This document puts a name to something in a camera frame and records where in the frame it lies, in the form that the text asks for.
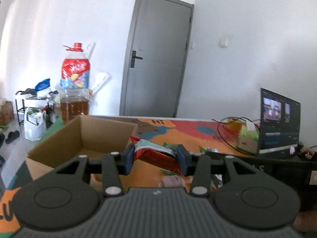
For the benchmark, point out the pink snack packet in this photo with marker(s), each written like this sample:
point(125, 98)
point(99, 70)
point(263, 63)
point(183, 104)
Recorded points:
point(173, 181)

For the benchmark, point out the person's right forearm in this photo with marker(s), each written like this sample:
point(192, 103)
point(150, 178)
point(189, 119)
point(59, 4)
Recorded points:
point(305, 222)

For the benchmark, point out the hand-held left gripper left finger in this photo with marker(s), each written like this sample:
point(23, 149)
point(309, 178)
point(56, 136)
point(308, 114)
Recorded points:
point(129, 160)

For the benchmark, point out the brown carton with goods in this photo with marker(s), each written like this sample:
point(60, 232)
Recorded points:
point(7, 111)

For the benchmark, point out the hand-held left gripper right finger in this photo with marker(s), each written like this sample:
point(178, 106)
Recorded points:
point(181, 160)

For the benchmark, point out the black slipper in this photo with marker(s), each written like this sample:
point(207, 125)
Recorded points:
point(2, 140)
point(12, 136)

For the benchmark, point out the green floor mat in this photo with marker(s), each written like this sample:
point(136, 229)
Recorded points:
point(3, 128)

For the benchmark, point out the white plastic bag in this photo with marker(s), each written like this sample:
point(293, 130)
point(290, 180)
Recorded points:
point(34, 129)

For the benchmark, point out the grey door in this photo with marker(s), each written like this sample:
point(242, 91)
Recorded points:
point(158, 54)

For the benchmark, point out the silver snack packet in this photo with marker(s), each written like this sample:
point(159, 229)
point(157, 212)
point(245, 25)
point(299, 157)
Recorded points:
point(216, 182)

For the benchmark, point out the small green snack packet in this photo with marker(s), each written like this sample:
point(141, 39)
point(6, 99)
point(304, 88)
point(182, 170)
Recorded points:
point(166, 171)

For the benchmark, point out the pile of household clutter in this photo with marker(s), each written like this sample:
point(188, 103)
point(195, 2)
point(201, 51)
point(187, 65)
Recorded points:
point(52, 106)

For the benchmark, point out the black shoe rack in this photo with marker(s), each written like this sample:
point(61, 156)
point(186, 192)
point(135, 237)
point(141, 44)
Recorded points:
point(32, 96)

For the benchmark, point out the large cooking oil bottle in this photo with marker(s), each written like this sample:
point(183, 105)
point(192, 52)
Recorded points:
point(74, 72)

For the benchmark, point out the white plastic slat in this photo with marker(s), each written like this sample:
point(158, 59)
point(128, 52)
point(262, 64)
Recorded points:
point(101, 81)

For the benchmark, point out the green and white snack packet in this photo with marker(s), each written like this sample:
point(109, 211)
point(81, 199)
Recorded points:
point(206, 150)

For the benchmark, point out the colourful printed table mat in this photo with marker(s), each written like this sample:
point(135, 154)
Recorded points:
point(188, 129)

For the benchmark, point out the dark shoe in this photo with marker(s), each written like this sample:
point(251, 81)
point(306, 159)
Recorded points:
point(1, 160)

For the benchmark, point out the cardboard box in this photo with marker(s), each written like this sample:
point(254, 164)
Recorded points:
point(99, 133)

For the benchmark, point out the small yellow object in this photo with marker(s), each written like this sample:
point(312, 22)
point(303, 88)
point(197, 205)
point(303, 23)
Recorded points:
point(234, 125)

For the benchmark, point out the dark cloth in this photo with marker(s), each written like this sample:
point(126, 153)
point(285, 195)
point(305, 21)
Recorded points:
point(27, 91)

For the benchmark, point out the blue and white bag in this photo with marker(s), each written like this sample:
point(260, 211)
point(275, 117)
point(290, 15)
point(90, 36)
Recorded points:
point(42, 85)

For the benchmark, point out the red snack packet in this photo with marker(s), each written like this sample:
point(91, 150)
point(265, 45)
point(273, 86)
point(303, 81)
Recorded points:
point(158, 157)

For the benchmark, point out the green tissue box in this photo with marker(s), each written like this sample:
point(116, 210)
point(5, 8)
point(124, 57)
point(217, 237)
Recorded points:
point(246, 142)

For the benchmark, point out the white light switch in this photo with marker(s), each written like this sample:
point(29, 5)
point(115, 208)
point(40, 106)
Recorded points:
point(224, 43)

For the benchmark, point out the black laptop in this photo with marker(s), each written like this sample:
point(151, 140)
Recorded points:
point(279, 129)

